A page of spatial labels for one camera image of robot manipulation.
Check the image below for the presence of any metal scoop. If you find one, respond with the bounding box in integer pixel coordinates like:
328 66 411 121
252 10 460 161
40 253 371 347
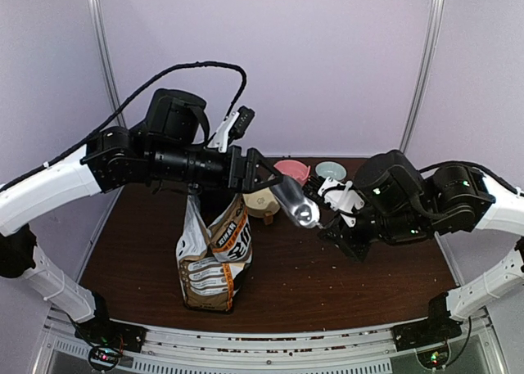
269 175 323 229

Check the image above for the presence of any pet food bag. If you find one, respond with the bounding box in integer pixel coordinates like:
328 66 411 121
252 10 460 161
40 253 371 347
174 194 253 313

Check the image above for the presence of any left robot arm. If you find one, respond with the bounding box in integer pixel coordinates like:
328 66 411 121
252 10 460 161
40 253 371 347
1 88 282 345

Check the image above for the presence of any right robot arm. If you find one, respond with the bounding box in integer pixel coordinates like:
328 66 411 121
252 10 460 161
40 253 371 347
308 150 523 262

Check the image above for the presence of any cream pet bowl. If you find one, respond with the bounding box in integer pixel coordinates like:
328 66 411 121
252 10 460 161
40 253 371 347
243 188 281 226

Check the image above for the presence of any pink pet bowl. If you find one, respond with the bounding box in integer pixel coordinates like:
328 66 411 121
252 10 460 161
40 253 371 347
274 159 311 187

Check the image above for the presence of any light blue ceramic bowl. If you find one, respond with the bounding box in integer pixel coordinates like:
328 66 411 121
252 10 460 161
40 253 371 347
315 161 347 181

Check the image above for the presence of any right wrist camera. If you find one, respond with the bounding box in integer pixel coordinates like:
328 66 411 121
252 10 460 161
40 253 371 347
302 176 365 228

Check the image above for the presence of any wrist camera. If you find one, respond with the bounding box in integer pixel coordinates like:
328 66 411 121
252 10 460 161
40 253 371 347
302 176 365 228
206 106 255 153

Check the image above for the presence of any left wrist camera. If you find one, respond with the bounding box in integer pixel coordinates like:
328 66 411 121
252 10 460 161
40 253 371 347
206 106 255 153

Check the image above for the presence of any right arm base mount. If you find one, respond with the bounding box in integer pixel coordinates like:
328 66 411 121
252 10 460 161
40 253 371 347
391 318 450 352

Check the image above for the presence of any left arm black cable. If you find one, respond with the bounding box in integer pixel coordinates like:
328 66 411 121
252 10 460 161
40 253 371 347
0 61 248 187

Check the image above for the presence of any right aluminium frame post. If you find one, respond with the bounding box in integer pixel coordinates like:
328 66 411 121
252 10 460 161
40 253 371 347
399 0 445 153

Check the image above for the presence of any aluminium frame post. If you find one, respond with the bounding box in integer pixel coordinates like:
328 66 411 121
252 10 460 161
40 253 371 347
88 0 120 110
399 0 445 153

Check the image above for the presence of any front aluminium rail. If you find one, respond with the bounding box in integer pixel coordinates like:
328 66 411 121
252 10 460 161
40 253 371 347
29 316 508 373

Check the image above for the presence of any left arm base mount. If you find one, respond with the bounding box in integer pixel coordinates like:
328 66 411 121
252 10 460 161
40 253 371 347
72 318 147 353

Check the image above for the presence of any left aluminium frame post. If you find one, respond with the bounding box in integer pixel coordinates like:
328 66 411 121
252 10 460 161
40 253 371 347
88 0 120 110

